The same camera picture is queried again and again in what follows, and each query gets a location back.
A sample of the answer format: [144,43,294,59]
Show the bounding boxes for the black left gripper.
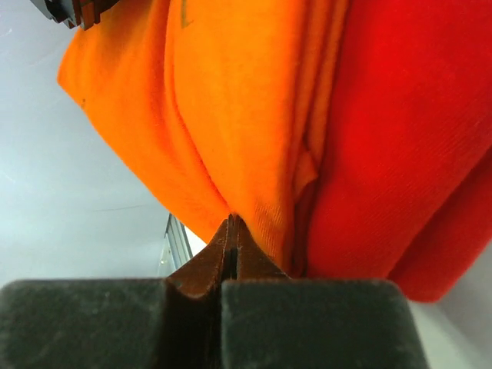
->
[31,0,118,30]

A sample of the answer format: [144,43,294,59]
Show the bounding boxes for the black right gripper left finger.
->
[1,219,233,368]

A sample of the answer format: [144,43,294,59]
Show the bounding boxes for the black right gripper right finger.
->
[221,216,428,368]

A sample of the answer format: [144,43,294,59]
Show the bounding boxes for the orange t shirt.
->
[58,1,349,274]

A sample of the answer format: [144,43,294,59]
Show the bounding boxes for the red folded t shirt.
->
[305,1,491,302]

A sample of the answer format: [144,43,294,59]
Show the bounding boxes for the aluminium frame rail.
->
[158,214,193,278]

